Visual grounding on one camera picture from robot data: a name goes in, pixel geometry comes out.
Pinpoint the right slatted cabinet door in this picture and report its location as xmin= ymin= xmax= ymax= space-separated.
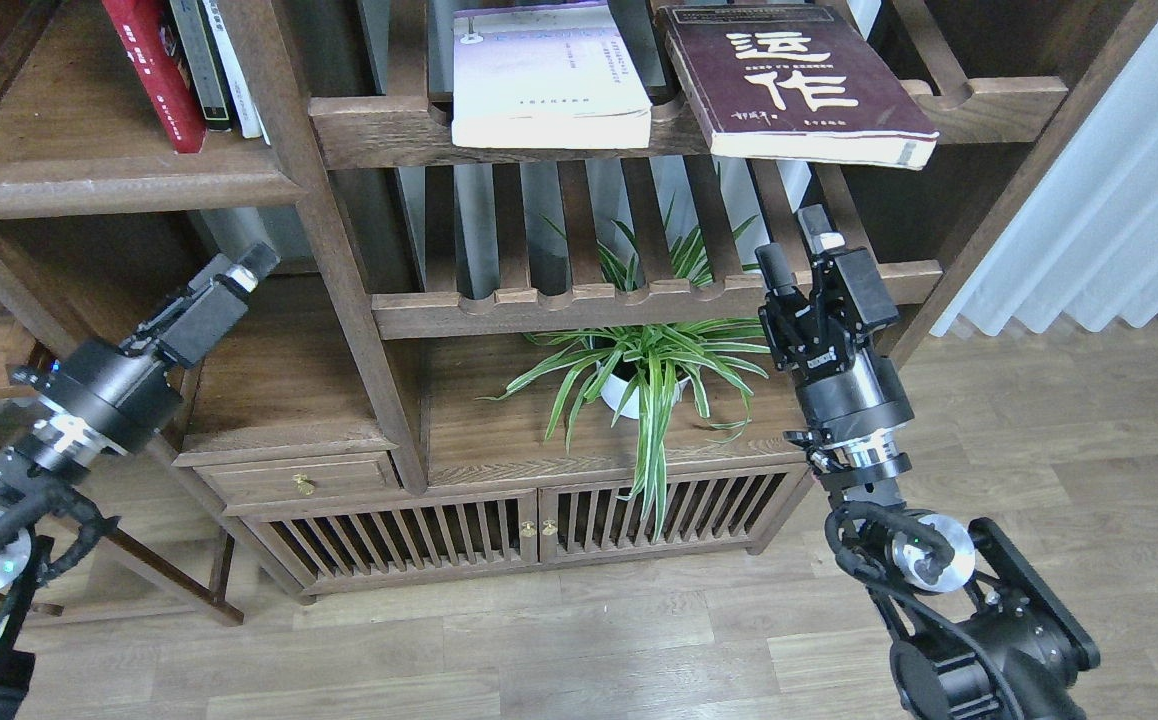
xmin=521 ymin=465 xmax=813 ymax=566

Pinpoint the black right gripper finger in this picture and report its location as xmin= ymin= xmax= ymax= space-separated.
xmin=797 ymin=205 xmax=846 ymax=258
xmin=754 ymin=242 xmax=800 ymax=299

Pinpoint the dark green upright book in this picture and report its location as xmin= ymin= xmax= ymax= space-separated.
xmin=169 ymin=1 xmax=233 ymax=132

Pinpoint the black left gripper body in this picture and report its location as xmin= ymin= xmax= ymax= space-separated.
xmin=10 ymin=282 xmax=252 ymax=462

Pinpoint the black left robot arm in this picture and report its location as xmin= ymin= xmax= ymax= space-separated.
xmin=0 ymin=242 xmax=279 ymax=719

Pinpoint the white sheer curtain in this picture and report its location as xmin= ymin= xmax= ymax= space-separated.
xmin=932 ymin=24 xmax=1158 ymax=336

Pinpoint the lavender white paperback book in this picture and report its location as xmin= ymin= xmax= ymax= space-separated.
xmin=450 ymin=1 xmax=652 ymax=150

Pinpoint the left slatted cabinet door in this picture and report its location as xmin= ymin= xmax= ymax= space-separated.
xmin=244 ymin=488 xmax=538 ymax=596

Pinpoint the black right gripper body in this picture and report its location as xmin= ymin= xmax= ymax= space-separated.
xmin=758 ymin=249 xmax=914 ymax=451

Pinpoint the red paperback book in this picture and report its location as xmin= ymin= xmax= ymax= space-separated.
xmin=102 ymin=1 xmax=207 ymax=154

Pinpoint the green spider plant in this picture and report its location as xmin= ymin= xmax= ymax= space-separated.
xmin=483 ymin=190 xmax=790 ymax=541

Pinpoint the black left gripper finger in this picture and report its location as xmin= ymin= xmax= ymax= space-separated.
xmin=230 ymin=243 xmax=281 ymax=296

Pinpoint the dark wooden bookshelf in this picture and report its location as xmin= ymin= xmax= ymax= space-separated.
xmin=0 ymin=0 xmax=1158 ymax=607

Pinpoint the maroon book with white characters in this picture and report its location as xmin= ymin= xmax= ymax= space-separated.
xmin=657 ymin=3 xmax=939 ymax=170

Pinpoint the wooden side furniture frame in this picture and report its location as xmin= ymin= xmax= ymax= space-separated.
xmin=0 ymin=304 xmax=244 ymax=626

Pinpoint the white plant pot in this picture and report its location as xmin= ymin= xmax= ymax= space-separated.
xmin=599 ymin=363 xmax=692 ymax=421

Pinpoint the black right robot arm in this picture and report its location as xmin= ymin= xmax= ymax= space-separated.
xmin=756 ymin=205 xmax=1100 ymax=719

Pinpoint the slatted cabinet door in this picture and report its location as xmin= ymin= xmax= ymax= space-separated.
xmin=521 ymin=465 xmax=813 ymax=566
xmin=244 ymin=488 xmax=538 ymax=596

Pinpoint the white upright book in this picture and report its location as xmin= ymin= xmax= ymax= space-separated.
xmin=201 ymin=0 xmax=269 ymax=144

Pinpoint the small wooden drawer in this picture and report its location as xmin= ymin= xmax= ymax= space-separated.
xmin=196 ymin=451 xmax=400 ymax=506

